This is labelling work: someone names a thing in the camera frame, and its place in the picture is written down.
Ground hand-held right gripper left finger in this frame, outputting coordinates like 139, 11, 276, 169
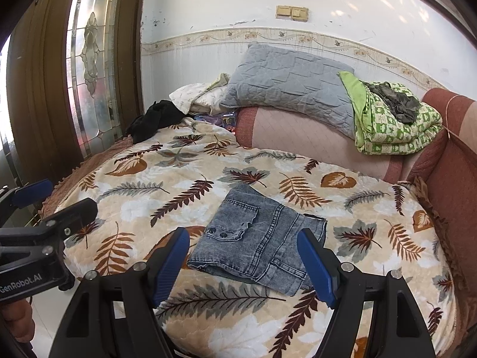
48, 227, 191, 358

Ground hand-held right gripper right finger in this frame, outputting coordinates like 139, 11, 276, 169
296, 227, 436, 358

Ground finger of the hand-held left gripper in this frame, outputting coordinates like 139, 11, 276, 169
35, 197, 99, 240
0, 179, 54, 217

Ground blue denim pants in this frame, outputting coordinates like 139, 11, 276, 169
186, 183, 328, 298

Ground person's left hand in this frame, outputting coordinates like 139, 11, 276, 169
2, 297, 35, 344

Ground leaf printed blanket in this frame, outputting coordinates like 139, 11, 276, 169
41, 117, 466, 358

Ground wooden door with glass panel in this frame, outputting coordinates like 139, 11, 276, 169
7, 0, 147, 191

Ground black cloth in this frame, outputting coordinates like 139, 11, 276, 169
126, 100, 187, 144

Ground green patterned quilt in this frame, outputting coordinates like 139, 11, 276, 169
338, 70, 444, 156

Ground purple packet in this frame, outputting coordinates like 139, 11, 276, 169
194, 111, 239, 134

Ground white printed cloth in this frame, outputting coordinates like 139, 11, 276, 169
169, 72, 232, 117

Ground dark olive garment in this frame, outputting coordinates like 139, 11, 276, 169
363, 81, 421, 124

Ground grey quilted pillow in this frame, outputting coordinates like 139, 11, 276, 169
220, 41, 356, 140

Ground cream cord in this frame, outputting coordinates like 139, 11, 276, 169
445, 95, 463, 141

